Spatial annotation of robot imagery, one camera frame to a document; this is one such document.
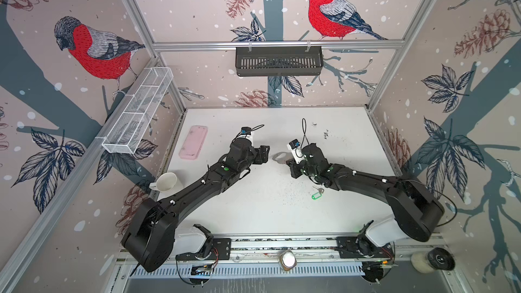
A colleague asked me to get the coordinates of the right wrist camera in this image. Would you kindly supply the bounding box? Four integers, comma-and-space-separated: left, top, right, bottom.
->
287, 139, 304, 164

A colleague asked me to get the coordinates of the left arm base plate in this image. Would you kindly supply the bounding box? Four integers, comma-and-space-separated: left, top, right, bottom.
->
175, 238, 231, 261

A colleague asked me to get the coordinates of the black hanging basket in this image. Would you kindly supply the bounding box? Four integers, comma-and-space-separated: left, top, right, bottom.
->
236, 46, 324, 77

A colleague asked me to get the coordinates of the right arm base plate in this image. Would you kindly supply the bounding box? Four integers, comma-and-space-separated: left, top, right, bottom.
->
335, 237, 395, 259

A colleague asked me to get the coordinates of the small round lamp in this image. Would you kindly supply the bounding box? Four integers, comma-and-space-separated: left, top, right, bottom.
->
279, 250, 297, 272

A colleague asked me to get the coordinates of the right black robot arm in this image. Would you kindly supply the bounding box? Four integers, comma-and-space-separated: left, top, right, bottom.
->
286, 139, 444, 256

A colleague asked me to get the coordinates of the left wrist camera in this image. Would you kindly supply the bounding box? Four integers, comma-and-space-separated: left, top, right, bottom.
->
238, 126, 253, 143

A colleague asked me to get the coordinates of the green tagged key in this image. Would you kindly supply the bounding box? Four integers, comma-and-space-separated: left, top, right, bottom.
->
312, 187, 324, 200

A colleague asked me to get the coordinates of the white wire mesh shelf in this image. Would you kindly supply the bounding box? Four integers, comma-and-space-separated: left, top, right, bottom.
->
102, 66, 173, 154

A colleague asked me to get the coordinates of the white paper cup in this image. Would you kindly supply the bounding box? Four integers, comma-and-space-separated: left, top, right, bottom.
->
149, 172, 179, 192

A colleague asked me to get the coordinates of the white slotted cable duct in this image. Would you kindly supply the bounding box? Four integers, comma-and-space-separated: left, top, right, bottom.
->
133, 262, 365, 279

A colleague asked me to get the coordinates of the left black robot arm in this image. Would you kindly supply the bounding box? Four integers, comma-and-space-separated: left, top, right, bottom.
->
122, 137, 270, 273

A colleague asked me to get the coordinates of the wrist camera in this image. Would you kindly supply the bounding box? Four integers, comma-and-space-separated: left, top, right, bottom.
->
238, 126, 253, 143
287, 139, 304, 164

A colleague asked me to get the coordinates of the pink plastic case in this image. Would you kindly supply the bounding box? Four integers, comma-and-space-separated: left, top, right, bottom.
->
179, 126, 208, 160

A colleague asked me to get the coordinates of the horizontal aluminium frame bar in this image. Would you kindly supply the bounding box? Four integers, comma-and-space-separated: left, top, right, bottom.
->
152, 39, 405, 52

